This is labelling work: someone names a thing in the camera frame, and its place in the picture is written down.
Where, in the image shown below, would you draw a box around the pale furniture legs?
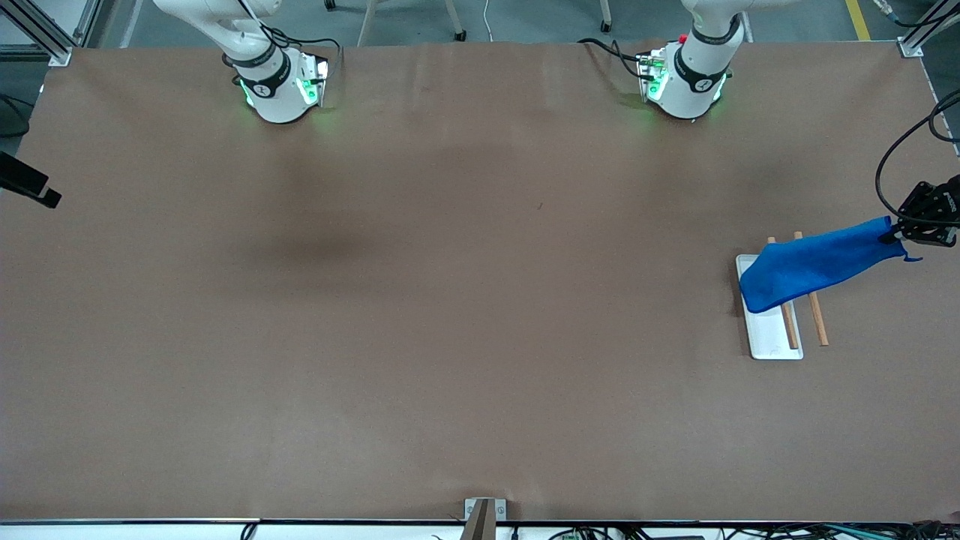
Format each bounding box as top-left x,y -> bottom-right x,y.
356,0 -> 467,46

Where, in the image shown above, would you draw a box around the blue microfibre towel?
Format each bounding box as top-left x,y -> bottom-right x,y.
739,216 -> 922,314

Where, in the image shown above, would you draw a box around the white rack with wooden bars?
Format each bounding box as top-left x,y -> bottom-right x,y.
735,231 -> 830,361

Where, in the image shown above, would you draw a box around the aluminium frame post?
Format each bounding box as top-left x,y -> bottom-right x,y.
898,0 -> 960,59
0,0 -> 74,67

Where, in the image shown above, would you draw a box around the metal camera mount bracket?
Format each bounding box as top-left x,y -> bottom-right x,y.
463,498 -> 507,540

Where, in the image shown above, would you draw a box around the black arm base cable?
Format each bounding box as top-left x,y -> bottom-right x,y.
577,37 -> 653,80
221,0 -> 342,76

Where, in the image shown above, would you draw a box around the tangled cable bundle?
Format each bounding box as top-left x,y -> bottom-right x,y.
547,521 -> 960,540

